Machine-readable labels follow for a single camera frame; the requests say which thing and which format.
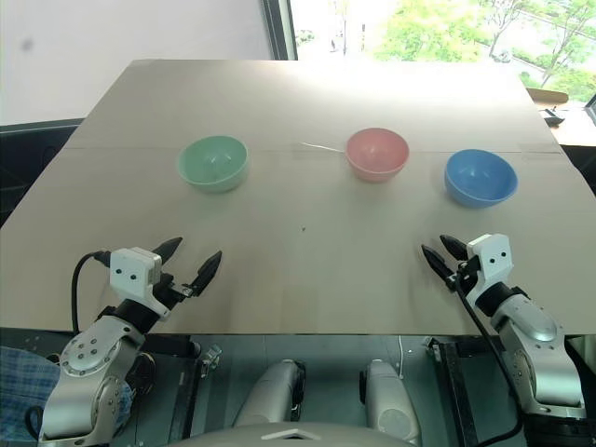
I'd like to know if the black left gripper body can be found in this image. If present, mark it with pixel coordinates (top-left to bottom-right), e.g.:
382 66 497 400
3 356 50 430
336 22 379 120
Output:
150 273 197 313

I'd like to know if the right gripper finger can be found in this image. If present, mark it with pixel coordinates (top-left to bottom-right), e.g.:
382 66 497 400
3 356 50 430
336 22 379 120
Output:
420 244 455 287
439 235 469 262

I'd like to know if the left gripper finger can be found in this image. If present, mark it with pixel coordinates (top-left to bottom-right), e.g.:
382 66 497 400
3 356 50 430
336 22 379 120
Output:
153 237 184 268
187 251 224 297

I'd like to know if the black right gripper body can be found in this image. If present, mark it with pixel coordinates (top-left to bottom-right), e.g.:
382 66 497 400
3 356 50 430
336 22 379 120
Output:
447 255 481 292

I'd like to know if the blue bowl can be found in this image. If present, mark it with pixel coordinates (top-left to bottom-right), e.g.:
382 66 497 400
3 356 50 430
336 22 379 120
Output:
442 148 520 208

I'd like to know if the green bowl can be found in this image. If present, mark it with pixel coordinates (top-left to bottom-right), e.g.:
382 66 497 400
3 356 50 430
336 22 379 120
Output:
176 134 250 195

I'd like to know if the red bowl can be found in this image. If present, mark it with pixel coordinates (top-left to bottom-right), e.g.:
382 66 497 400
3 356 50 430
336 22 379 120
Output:
345 128 411 184

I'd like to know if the silver left robot leg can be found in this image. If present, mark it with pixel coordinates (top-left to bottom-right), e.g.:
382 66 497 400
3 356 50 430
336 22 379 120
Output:
231 358 307 428

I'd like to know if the silver robot leg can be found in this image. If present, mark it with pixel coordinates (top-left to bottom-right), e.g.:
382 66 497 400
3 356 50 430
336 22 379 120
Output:
231 358 307 428
359 359 421 447

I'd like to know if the silver right robot leg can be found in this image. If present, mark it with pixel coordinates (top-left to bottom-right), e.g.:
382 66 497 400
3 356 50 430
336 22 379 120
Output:
359 359 421 447

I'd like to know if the small black desk object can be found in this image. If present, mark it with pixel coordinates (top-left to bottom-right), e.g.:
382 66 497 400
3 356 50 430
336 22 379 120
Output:
538 108 565 128

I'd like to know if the blue plaid cloth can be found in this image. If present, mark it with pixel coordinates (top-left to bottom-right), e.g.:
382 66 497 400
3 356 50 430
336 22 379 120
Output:
0 345 62 442

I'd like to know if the tan wooden board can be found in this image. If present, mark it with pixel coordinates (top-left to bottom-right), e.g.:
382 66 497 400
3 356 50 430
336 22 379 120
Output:
527 87 570 105

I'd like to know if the grey robot torso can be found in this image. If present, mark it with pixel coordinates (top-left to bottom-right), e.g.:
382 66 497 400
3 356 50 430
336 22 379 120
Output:
174 420 413 447

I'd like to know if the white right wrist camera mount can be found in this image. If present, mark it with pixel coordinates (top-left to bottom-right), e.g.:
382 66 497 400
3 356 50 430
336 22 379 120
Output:
465 234 514 300

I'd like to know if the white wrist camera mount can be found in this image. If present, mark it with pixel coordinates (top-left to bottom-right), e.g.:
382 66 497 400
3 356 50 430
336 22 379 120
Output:
109 248 171 318
465 234 514 300

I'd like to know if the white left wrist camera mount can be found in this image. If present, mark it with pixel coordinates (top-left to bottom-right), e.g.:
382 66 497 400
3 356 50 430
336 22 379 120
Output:
109 248 171 318

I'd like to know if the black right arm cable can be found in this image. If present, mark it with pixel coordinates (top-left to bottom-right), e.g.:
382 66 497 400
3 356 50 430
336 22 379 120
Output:
454 272 525 443

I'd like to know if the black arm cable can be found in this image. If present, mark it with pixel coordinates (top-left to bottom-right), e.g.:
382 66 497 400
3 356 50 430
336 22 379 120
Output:
70 251 113 335
454 272 525 443

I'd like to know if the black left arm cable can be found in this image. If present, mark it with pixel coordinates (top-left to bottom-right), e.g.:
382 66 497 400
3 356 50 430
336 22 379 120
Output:
70 251 113 335

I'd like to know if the black table frame bar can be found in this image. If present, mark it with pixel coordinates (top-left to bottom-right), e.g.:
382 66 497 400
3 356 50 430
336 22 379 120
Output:
439 341 481 447

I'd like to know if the dark window frame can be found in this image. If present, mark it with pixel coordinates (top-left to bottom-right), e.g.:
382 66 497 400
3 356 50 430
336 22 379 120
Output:
259 0 300 62

